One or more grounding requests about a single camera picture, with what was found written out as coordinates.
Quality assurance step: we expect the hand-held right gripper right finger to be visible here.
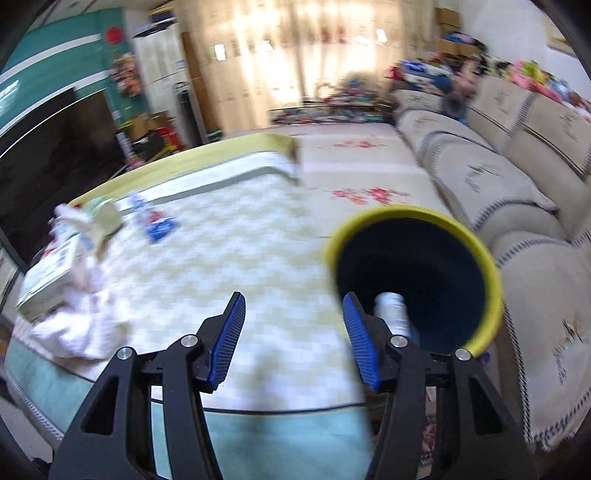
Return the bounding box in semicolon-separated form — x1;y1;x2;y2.
342;292;539;480

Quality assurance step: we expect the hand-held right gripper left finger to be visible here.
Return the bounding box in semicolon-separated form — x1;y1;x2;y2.
48;291;246;480

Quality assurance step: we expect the white plastic bottle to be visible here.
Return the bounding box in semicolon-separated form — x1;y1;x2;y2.
374;293;414;344

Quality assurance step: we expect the yellow rimmed dark trash bin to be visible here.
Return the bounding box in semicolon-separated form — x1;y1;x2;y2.
323;205;504;358

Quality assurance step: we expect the blue snack wrapper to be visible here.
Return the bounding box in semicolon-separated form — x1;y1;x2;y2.
144;211;180;244

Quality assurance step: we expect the white foam fruit net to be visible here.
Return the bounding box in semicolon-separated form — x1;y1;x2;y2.
34;272;134;361

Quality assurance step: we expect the white green drink bottle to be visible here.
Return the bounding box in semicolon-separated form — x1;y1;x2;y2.
83;198;123;241

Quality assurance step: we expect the white cardboard box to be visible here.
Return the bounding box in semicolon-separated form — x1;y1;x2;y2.
16;231;90;321

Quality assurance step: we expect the floral floor mat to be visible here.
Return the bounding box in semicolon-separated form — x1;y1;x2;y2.
293;124;462;222

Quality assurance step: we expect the beige sofa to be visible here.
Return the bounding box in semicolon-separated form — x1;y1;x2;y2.
392;74;591;455

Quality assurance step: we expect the black tower fan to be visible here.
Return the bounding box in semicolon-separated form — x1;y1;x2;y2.
173;80;205;148

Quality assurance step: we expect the open cardboard box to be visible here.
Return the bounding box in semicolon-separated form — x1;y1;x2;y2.
129;111;171;140

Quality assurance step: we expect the grey round cushion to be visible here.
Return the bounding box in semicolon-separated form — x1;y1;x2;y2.
441;95;468;119

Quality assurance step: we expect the black flat television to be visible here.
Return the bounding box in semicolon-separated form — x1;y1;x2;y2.
0;85;122;273

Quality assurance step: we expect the blue star patterned bag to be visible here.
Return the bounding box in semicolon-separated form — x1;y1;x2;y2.
402;60;445;87

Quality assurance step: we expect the hanging artificial flower decoration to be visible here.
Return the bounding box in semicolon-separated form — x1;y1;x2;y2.
111;51;145;99

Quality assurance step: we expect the beige patterned curtain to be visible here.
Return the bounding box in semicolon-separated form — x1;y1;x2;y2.
180;0;444;125

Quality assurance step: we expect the row of plush toys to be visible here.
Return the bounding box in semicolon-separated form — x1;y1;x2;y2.
480;51;591;112

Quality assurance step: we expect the stack of cardboard boxes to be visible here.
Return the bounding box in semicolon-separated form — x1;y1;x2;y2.
436;7;482;52

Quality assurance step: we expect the framed wall painting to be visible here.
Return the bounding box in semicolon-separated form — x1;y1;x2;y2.
547;18;579;57

